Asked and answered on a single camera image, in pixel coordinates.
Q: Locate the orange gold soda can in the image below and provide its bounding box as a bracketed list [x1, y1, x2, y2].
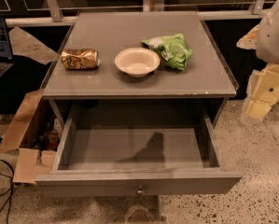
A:
[61, 49, 100, 70]

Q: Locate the open grey top drawer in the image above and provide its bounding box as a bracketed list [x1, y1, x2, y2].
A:
[35, 104, 242, 196]

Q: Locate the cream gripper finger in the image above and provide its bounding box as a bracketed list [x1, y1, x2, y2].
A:
[236, 25, 258, 49]
[241, 63, 279, 123]

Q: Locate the white paper bowl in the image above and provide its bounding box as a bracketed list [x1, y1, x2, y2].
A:
[115, 48, 160, 77]

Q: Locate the green chip bag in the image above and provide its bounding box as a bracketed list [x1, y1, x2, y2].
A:
[142, 34, 192, 71]

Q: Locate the brown cardboard sheet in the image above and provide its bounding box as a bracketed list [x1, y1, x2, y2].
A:
[9, 27, 59, 65]

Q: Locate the brown cardboard box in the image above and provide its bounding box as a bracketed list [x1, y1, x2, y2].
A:
[0, 89, 56, 184]

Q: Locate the grey cabinet table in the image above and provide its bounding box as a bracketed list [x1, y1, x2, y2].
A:
[43, 11, 238, 124]

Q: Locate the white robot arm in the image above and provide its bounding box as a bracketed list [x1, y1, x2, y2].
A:
[236, 0, 279, 124]

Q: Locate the metal drawer knob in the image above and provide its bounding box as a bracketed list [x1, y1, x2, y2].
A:
[136, 185, 145, 196]

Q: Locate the black cable on floor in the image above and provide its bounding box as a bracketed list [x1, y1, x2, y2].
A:
[0, 153, 16, 224]

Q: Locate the metal railing frame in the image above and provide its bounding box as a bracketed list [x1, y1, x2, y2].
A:
[0, 0, 276, 27]

